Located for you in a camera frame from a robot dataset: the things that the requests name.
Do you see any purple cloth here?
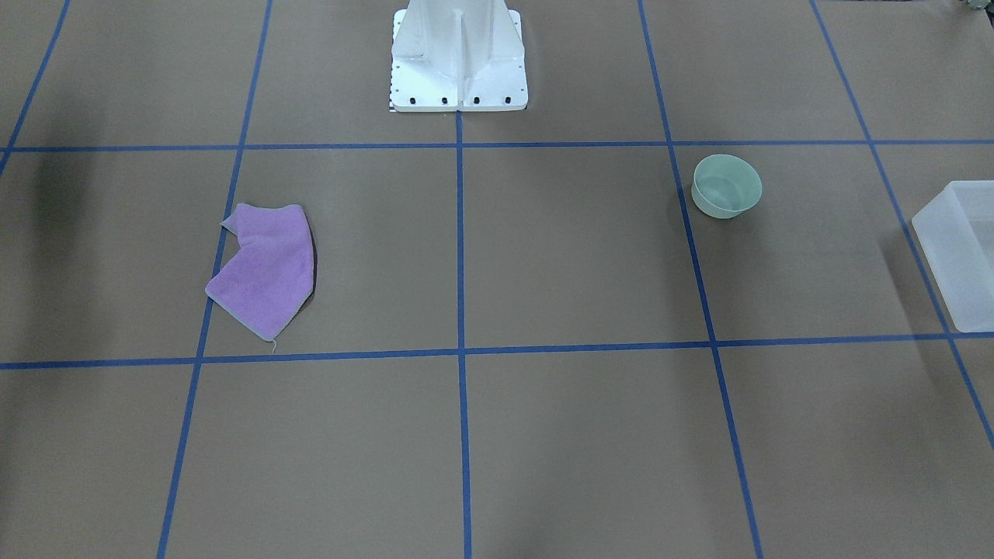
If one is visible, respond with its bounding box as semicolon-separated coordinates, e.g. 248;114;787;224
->
205;203;316;342

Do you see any green plastic bowl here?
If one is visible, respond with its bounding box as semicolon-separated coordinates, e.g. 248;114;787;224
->
691;155;764;220

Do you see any white pedestal column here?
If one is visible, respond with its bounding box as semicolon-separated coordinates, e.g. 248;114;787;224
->
388;1;529;113

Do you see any translucent plastic box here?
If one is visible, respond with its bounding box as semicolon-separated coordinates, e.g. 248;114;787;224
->
912;180;993;333

